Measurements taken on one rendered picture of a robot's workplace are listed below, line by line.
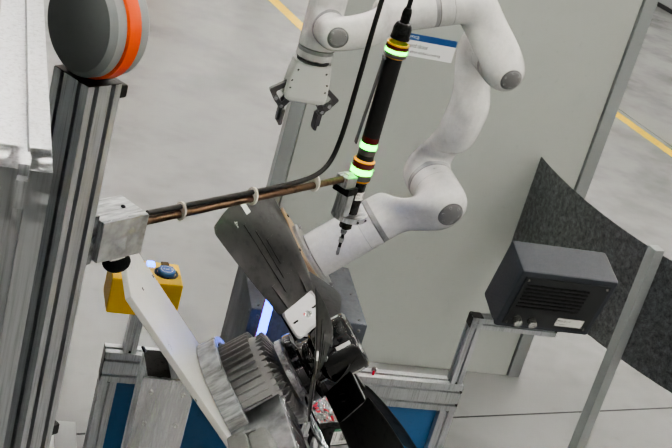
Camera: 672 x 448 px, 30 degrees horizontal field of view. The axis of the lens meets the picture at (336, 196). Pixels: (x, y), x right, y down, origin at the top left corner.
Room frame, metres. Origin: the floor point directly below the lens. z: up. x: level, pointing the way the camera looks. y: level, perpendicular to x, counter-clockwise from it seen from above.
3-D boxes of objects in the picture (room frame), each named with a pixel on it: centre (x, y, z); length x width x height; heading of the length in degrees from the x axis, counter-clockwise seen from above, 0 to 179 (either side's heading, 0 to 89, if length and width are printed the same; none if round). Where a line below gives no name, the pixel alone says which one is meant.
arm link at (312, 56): (2.73, 0.13, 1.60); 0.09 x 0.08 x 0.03; 109
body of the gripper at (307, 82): (2.73, 0.13, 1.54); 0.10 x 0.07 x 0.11; 109
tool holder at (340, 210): (2.24, -0.03, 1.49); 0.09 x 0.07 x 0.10; 144
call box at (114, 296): (2.49, 0.36, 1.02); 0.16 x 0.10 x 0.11; 109
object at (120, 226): (1.74, 0.33, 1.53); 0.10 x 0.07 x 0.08; 144
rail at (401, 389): (2.62, -0.01, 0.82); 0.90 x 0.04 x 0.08; 109
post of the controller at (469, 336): (2.77, -0.41, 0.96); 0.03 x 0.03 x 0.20; 19
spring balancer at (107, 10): (1.67, 0.39, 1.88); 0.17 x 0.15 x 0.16; 19
